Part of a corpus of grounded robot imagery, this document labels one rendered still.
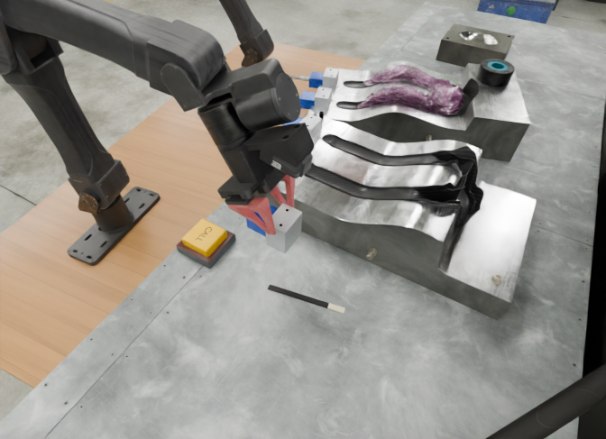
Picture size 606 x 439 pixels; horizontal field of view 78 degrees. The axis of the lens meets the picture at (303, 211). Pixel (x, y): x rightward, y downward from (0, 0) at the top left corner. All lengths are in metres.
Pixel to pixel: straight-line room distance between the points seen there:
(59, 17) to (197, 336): 0.47
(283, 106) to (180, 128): 0.65
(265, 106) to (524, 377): 0.55
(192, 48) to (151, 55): 0.04
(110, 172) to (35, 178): 1.79
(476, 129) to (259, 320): 0.64
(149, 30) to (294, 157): 0.21
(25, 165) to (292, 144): 2.29
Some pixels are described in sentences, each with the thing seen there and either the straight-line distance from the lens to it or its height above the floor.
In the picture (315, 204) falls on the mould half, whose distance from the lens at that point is 0.69.
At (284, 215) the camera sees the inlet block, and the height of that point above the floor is 0.96.
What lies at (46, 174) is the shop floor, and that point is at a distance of 2.50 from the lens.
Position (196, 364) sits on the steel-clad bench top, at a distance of 0.64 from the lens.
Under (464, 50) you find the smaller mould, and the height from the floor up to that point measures 0.85.
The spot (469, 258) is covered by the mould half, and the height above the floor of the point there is 0.86.
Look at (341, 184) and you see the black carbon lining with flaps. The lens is 0.74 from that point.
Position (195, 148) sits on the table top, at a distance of 0.99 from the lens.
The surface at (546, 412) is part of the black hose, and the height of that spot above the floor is 0.88.
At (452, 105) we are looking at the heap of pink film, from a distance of 1.00.
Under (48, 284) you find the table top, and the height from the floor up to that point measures 0.80.
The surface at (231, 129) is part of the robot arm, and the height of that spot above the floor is 1.11.
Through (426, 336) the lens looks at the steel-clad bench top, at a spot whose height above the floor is 0.80.
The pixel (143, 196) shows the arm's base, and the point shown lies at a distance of 0.88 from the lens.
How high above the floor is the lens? 1.39
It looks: 48 degrees down
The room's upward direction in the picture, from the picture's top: straight up
